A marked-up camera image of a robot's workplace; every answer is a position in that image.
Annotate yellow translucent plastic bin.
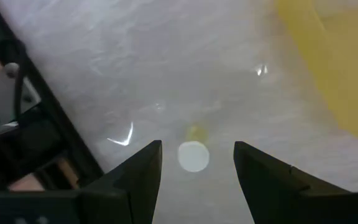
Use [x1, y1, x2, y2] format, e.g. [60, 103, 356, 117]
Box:
[277, 0, 358, 156]

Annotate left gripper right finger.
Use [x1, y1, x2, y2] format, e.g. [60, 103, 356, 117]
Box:
[232, 141, 358, 224]

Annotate black aluminium table frame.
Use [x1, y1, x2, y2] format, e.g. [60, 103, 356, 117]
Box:
[0, 0, 105, 190]

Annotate yellow pill bottle white cap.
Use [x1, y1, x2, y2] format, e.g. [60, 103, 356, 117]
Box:
[177, 123, 211, 174]

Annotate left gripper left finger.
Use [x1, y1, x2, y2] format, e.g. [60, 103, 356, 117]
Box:
[80, 139, 163, 224]

